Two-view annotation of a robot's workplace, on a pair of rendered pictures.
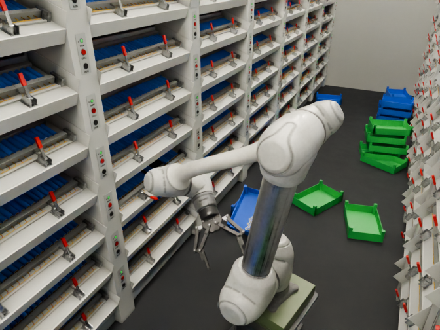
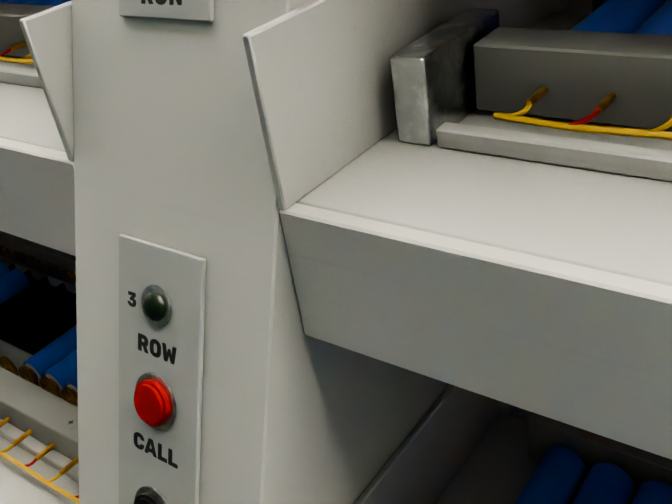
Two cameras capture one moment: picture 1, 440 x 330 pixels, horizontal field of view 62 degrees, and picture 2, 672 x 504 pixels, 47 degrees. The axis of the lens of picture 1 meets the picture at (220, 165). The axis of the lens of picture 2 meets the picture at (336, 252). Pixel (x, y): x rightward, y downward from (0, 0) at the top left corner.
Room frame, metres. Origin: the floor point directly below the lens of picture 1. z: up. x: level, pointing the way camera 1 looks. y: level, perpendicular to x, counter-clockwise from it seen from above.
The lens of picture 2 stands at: (1.89, -0.11, 0.75)
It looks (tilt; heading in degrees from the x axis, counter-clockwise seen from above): 15 degrees down; 99
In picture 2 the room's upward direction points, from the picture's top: 4 degrees clockwise
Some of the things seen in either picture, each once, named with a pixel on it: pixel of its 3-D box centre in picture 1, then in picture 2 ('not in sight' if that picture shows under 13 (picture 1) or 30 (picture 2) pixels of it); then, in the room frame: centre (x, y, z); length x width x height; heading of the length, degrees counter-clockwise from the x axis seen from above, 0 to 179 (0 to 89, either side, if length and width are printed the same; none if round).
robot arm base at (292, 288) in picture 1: (272, 281); not in sight; (1.11, -0.22, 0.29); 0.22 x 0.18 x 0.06; 135
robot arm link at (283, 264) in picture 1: (272, 259); not in sight; (1.09, -0.20, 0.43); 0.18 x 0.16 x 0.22; 147
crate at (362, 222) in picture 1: (363, 220); not in sight; (1.86, -0.90, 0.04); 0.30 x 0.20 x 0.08; 168
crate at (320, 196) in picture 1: (317, 197); not in sight; (2.12, -0.68, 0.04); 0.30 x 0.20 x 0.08; 127
